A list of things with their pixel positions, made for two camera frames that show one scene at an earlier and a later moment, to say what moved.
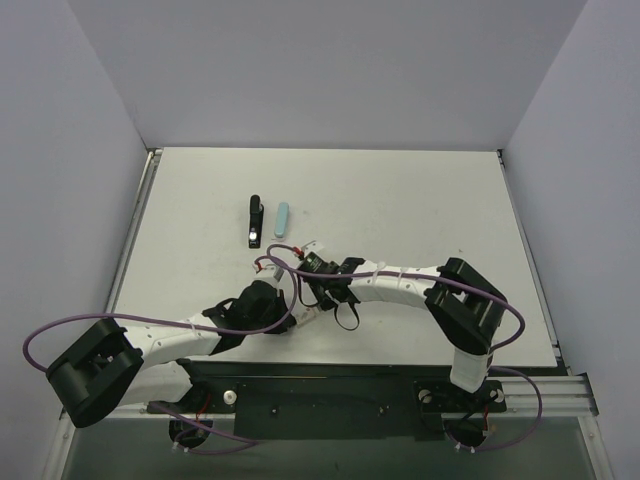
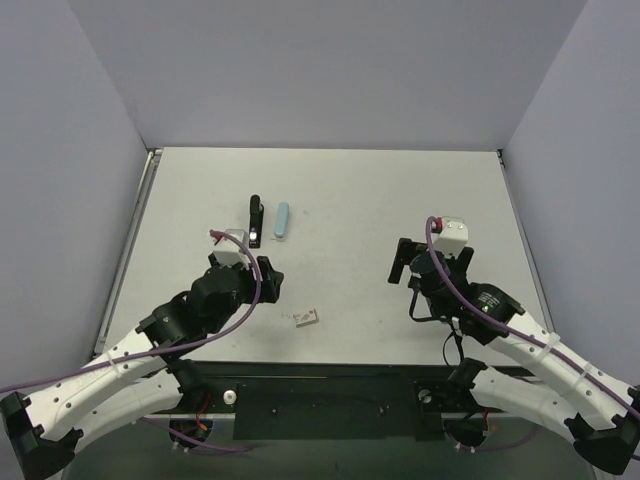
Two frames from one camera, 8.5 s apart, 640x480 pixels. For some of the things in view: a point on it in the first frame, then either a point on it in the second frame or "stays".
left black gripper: (279, 304) → (267, 282)
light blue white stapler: (281, 222) stays
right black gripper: (314, 279) → (403, 255)
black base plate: (341, 400) stays
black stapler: (256, 214) stays
